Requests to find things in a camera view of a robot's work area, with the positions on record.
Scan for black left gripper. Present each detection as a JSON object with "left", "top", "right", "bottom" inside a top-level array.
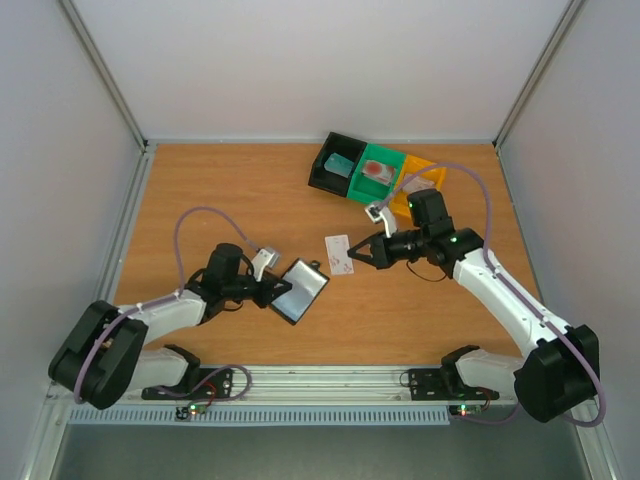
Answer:
[{"left": 225, "top": 269, "right": 294, "bottom": 309}]

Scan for white card with red pattern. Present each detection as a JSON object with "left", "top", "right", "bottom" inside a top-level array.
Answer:
[{"left": 325, "top": 234, "right": 355, "bottom": 276}]

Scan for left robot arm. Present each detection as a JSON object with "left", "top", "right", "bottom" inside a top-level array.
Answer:
[{"left": 48, "top": 243, "right": 293, "bottom": 410}]

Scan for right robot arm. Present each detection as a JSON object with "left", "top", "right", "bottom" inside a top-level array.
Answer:
[{"left": 348, "top": 189, "right": 606, "bottom": 428}]

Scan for red patterned card stack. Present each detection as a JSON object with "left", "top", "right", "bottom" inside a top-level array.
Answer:
[{"left": 361, "top": 160, "right": 396, "bottom": 186}]

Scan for teal card stack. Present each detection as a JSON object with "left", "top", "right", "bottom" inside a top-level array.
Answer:
[{"left": 323, "top": 153, "right": 354, "bottom": 178}]

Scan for yellow plastic bin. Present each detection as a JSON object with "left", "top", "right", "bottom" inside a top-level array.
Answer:
[{"left": 389, "top": 155, "right": 446, "bottom": 218}]

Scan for green plastic bin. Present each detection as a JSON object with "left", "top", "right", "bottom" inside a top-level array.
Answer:
[{"left": 347, "top": 143, "right": 407, "bottom": 204}]

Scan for black plastic bin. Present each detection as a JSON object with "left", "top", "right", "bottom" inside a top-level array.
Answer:
[{"left": 308, "top": 132, "right": 367, "bottom": 197}]

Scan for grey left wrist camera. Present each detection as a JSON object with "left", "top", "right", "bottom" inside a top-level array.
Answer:
[{"left": 251, "top": 247, "right": 280, "bottom": 282}]

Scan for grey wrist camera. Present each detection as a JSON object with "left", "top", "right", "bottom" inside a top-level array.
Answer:
[
  {"left": 251, "top": 247, "right": 280, "bottom": 282},
  {"left": 365, "top": 202, "right": 397, "bottom": 238}
]

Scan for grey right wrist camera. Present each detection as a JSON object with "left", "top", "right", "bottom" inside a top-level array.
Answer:
[{"left": 365, "top": 202, "right": 397, "bottom": 238}]

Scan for aluminium front rail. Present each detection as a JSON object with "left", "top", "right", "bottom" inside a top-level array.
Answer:
[{"left": 116, "top": 365, "right": 515, "bottom": 405}]

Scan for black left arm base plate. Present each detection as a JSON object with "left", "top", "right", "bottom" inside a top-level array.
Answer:
[{"left": 141, "top": 368, "right": 234, "bottom": 401}]

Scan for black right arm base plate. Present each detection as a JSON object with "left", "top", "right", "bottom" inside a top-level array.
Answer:
[{"left": 404, "top": 368, "right": 500, "bottom": 402}]

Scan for white slotted cable duct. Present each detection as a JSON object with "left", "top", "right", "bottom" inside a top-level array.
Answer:
[{"left": 67, "top": 405, "right": 450, "bottom": 427}]

